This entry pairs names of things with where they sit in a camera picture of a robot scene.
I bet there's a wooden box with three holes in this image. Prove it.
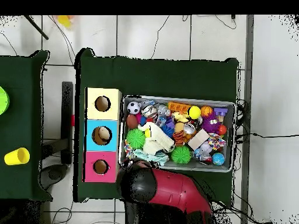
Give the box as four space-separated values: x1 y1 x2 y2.
82 87 123 183

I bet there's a silver mesh bin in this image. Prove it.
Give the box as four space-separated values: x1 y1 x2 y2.
118 94 237 173

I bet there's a cream knitted cloth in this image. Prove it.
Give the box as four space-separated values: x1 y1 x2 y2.
137 121 176 156

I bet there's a brown toy football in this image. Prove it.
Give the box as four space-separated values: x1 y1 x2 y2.
126 114 139 130

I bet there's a green spiky rubber ball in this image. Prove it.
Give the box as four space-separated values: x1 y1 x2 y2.
126 128 146 150
171 145 192 165

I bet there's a black and white soccer ball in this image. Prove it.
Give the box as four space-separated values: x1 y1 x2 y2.
126 100 142 116

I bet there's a light blue cloth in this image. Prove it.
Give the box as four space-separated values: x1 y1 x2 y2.
133 148 170 166

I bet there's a yellow smooth ball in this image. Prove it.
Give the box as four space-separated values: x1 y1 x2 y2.
187 105 202 120

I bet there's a dark green table cloth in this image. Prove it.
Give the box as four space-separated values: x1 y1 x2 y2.
0 50 53 202
74 47 239 206

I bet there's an orange toy basketball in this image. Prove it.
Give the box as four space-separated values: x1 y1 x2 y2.
200 105 214 117

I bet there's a purple furry monster toy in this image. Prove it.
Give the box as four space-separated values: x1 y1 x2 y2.
201 111 221 135

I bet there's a black upright panel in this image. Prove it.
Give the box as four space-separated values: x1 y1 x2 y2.
61 81 74 165

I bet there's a dark grey stand base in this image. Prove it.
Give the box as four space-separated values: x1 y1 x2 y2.
39 163 69 190

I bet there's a yellow plastic object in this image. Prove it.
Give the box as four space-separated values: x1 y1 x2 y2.
56 15 74 29

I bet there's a yellow plastic cup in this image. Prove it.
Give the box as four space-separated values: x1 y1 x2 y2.
4 147 30 166

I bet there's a black rod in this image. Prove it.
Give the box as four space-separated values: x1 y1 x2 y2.
23 15 50 40

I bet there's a bright green bowl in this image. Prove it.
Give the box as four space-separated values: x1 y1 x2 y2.
0 86 11 116

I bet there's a black cable with plug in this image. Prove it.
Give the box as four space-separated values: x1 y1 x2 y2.
249 132 299 139

